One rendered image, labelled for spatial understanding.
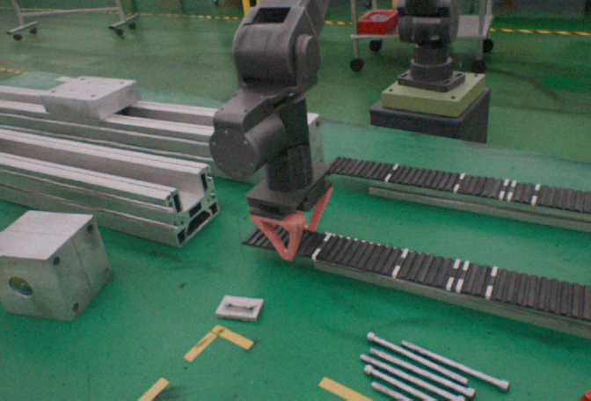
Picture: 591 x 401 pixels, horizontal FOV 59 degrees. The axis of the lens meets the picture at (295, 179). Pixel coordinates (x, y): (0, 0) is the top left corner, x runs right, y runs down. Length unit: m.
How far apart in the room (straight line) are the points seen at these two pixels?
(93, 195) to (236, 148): 0.36
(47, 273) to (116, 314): 0.09
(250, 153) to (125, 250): 0.34
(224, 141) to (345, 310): 0.24
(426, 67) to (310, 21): 0.58
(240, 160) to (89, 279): 0.29
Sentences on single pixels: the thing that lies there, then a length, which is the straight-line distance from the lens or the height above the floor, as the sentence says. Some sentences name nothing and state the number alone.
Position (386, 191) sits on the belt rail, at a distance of 0.80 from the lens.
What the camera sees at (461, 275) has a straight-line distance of 0.61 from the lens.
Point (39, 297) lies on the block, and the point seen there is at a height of 0.81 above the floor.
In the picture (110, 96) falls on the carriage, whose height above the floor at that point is 0.90.
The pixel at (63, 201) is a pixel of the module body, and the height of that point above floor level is 0.81.
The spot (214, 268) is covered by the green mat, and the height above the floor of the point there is 0.78.
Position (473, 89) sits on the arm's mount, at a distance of 1.14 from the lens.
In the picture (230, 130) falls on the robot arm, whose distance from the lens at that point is 0.50.
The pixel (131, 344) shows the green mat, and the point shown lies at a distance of 0.64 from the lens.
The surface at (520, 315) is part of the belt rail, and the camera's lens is 0.61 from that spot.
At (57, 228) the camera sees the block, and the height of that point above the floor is 0.87.
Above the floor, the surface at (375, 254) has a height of 0.81.
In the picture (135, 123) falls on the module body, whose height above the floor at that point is 0.86.
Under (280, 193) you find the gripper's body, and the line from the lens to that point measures 0.59.
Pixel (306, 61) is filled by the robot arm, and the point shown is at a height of 1.05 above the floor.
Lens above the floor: 1.20
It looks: 29 degrees down
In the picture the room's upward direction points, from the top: 7 degrees counter-clockwise
